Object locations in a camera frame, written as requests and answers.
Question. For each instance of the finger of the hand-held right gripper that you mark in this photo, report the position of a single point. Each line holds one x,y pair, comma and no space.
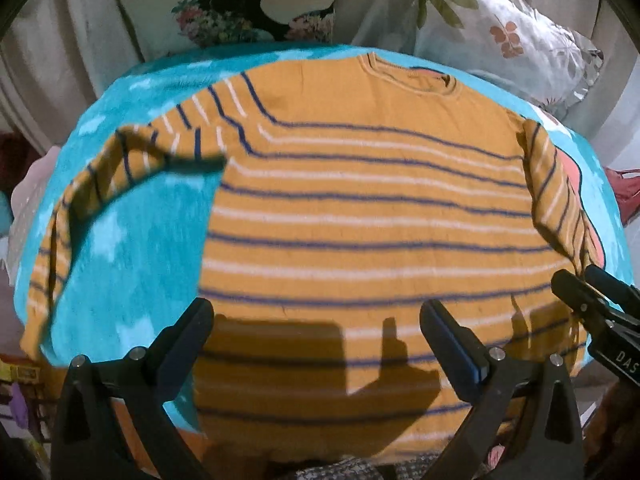
580,295
615,287

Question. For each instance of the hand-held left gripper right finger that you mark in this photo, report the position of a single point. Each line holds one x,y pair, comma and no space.
462,355

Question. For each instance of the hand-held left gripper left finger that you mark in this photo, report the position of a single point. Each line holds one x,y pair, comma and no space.
182,355

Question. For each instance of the orange striped knit sweater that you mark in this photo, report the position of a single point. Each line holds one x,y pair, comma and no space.
375,210

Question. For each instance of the red cloth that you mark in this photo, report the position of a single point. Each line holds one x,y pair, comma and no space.
625,182

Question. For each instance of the turquoise star blanket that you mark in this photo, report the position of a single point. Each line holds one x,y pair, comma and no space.
140,240

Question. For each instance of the grey checked cloth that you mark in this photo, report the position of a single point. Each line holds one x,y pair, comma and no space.
360,467

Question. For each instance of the yellow box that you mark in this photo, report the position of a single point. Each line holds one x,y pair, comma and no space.
20,372

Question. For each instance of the purple toy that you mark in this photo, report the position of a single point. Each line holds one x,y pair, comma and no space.
19,402

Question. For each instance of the pink child sofa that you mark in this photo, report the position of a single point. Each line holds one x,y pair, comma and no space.
30,200

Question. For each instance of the dark red cushion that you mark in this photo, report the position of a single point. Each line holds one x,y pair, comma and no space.
15,160

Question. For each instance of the white leaf print pillow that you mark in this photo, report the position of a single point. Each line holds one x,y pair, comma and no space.
500,35

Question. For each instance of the beige curtain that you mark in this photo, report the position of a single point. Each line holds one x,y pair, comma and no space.
60,60

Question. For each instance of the white pillow with black print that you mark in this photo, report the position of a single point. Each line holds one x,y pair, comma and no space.
225,15

